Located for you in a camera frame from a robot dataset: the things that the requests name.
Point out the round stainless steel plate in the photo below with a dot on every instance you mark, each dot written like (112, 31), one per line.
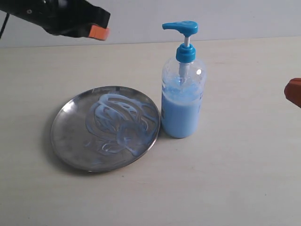
(105, 128)

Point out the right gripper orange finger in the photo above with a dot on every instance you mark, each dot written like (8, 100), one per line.
(292, 91)

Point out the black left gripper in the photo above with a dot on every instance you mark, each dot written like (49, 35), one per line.
(70, 18)

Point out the blue lotion pump bottle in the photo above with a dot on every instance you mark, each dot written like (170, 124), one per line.
(183, 82)

